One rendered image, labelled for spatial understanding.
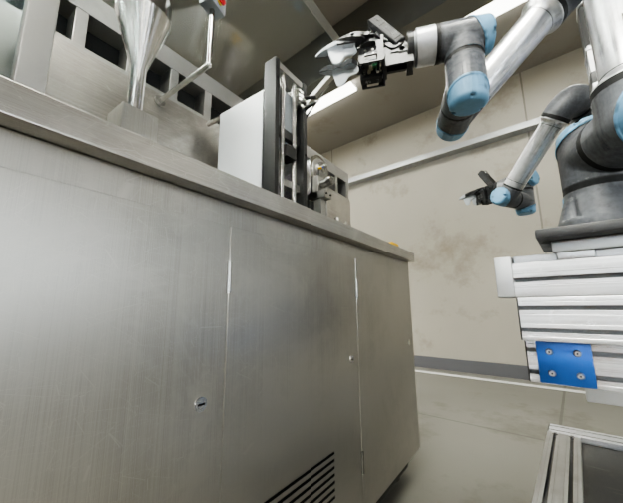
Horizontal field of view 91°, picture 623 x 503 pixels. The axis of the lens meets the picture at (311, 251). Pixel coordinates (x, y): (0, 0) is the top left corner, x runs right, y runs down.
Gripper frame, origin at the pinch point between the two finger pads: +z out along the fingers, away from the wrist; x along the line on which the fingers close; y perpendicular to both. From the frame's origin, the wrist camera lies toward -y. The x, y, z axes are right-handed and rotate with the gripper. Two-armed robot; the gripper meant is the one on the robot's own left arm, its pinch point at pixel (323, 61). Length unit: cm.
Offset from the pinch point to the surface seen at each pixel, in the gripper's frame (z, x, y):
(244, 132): 36.4, 30.3, -10.4
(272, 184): 19.2, 19.3, 19.4
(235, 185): 13.4, -10.2, 37.2
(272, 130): 19.5, 17.1, 2.4
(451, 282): -76, 300, -8
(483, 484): -42, 96, 112
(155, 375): 20, -15, 69
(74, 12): 77, -7, -32
